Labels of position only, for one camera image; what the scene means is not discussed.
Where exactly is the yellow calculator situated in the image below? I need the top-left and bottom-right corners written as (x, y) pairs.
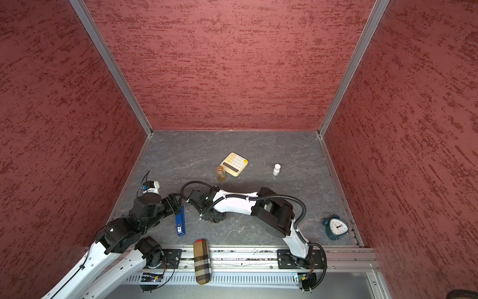
top-left (220, 152), bottom-right (248, 177)

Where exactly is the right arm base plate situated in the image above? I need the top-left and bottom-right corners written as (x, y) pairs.
top-left (276, 249), bottom-right (326, 270)

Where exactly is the circuit board with wires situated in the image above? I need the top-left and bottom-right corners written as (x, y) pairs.
top-left (299, 242), bottom-right (328, 293)
top-left (139, 258), bottom-right (176, 293)

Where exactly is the aluminium front rail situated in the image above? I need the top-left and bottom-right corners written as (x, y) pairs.
top-left (125, 246), bottom-right (391, 299)

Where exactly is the right corner aluminium profile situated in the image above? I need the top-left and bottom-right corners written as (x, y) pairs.
top-left (318, 0), bottom-right (390, 138)

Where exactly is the clear amber pill bottle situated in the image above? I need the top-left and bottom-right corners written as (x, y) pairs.
top-left (216, 166), bottom-right (227, 181)

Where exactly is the white pill bottle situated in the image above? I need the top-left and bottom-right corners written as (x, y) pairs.
top-left (273, 163), bottom-right (281, 176)

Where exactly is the right circuit board with wires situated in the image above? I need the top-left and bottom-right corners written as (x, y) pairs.
top-left (299, 242), bottom-right (328, 293)

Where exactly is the corner aluminium profile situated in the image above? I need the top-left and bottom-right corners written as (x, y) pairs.
top-left (318, 0), bottom-right (390, 138)
top-left (69, 0), bottom-right (154, 138)

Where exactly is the left circuit board with wires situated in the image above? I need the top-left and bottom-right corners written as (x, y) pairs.
top-left (139, 258), bottom-right (176, 293)

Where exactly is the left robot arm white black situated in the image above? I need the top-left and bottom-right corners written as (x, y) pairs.
top-left (45, 193), bottom-right (182, 299)

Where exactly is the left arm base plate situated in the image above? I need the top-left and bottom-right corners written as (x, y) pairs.
top-left (146, 249), bottom-right (182, 270)

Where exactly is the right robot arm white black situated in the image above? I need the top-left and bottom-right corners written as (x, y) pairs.
top-left (181, 187), bottom-right (327, 270)

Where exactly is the left corner aluminium profile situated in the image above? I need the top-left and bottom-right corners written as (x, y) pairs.
top-left (69, 0), bottom-right (154, 138)

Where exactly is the plaid glasses case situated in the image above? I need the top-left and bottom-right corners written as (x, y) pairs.
top-left (194, 239), bottom-right (212, 285)

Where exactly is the teal alarm clock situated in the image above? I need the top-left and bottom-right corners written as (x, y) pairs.
top-left (322, 214), bottom-right (349, 240)

